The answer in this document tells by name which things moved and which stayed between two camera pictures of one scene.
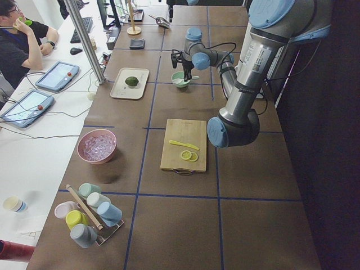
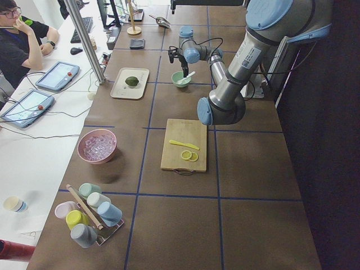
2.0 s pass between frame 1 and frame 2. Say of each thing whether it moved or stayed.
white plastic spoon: moved
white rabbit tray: stayed
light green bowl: stayed
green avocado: stayed
